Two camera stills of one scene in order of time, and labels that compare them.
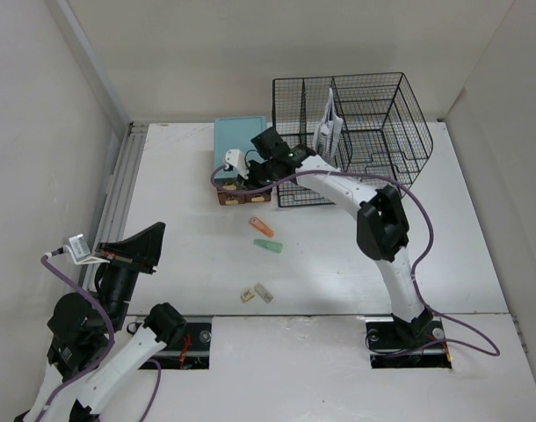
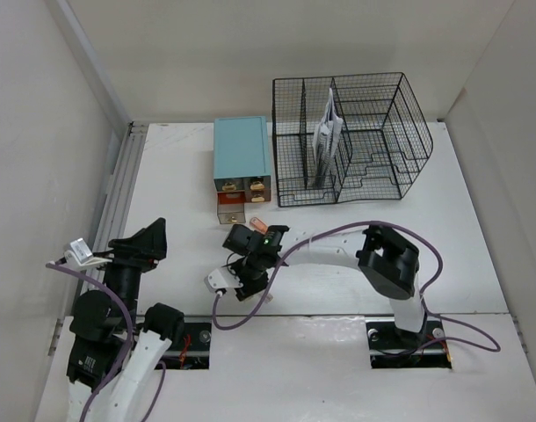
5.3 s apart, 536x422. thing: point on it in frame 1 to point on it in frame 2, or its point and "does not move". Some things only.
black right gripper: [250, 179] to [249, 287]
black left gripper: [141, 251] does not move
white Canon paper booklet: [328, 130] does not move
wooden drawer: [259, 197] does not move
